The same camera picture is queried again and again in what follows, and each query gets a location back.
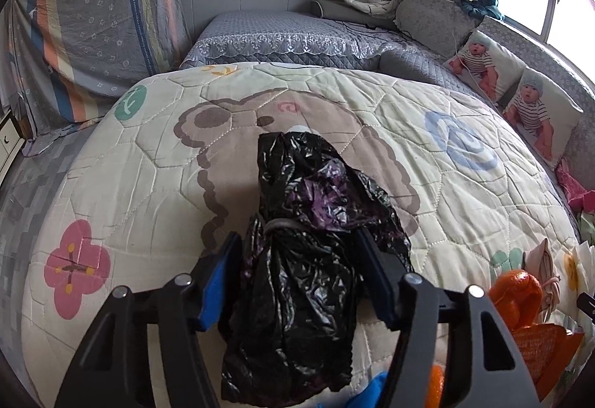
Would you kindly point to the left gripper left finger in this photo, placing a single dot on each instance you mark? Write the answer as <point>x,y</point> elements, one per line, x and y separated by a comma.
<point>142,348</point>

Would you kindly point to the orange snack wrapper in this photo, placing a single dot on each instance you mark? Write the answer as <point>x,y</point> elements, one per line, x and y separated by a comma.
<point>547,349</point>

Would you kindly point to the black plastic bag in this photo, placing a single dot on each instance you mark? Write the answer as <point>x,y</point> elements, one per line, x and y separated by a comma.
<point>289,316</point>

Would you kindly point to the orange peel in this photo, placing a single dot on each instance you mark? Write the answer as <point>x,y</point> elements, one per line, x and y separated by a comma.
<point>517,296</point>
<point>435,388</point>

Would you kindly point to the pink cloth bundle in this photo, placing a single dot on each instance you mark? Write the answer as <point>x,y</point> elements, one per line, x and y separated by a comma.
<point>539,262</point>

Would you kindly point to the pink clothes pile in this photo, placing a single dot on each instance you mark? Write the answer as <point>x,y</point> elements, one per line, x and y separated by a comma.
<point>578,197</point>

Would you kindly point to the cartoon patterned quilt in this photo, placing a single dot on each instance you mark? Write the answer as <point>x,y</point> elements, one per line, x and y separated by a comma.
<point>186,158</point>

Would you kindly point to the white cabinet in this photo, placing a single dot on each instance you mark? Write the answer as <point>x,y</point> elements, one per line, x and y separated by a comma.
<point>11,143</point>

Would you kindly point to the right baby print pillow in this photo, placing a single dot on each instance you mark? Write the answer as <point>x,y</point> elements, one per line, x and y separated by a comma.
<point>544,115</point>

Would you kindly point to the baby print pillow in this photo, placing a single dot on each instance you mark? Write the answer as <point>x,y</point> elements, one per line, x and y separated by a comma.
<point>485,66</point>
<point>544,115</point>

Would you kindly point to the left baby print pillow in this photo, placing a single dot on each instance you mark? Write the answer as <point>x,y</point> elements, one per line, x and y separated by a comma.
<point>485,66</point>

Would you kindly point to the grey quilted sofa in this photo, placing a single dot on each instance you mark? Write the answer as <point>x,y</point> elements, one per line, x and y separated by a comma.
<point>429,32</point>

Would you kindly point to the striped sheet covered furniture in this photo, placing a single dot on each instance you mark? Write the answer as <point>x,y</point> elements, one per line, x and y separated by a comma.
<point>68,61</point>

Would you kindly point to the grey folded cushion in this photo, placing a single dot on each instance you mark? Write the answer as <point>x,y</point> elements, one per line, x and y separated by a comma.
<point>336,10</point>

